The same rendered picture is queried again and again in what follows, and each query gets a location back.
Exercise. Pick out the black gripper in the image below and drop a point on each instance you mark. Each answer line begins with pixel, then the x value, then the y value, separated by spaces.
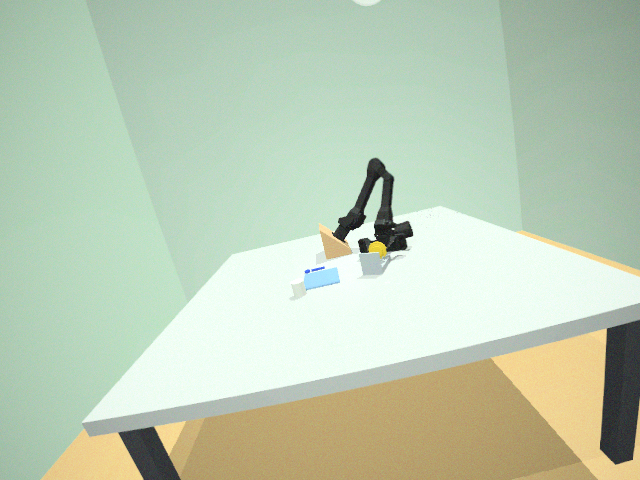
pixel 392 243

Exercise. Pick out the grey dish rack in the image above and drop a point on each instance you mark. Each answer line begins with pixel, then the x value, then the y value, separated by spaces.
pixel 372 264

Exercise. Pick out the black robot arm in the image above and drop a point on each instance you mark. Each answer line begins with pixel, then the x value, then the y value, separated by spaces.
pixel 384 222

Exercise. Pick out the light blue flat mat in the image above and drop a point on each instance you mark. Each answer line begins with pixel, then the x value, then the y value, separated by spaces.
pixel 321 278

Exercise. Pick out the white cylinder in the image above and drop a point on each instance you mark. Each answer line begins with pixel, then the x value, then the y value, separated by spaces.
pixel 298 288

